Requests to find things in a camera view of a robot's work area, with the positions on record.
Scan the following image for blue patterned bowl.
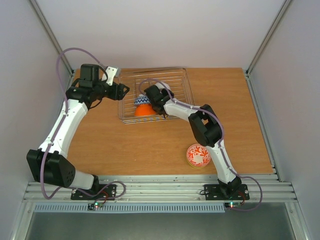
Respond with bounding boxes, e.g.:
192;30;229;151
134;94;151;107

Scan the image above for white bowl orange outside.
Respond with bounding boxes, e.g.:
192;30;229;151
134;104;156;117

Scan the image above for wire dish rack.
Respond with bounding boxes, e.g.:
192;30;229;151
118;67;195;124

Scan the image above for yellow bowl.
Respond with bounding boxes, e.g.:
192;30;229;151
186;144;212;169

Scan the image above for red patterned bowl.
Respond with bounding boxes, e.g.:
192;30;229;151
154;81;174;97

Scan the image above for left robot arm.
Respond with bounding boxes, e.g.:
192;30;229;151
26;64;130;200

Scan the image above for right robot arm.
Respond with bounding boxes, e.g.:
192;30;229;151
144;82;242;199

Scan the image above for left controller board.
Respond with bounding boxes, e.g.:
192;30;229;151
87;202;104;211

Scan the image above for controller board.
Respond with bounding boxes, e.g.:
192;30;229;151
224;201;242;209
87;202;104;211

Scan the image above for right controller board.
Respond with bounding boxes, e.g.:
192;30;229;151
224;201;242;209

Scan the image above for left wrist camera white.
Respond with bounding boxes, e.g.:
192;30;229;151
102;66;121;86

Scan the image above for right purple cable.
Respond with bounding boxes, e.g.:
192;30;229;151
138;78;263;213

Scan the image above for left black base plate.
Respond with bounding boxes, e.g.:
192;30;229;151
70;184;117;201

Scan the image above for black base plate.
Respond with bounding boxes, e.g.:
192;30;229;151
70;184;117;201
202;184;250;201

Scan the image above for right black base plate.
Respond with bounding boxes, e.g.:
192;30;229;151
202;184;250;201

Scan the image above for grey slotted cable duct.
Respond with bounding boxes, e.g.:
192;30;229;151
34;202;225;214

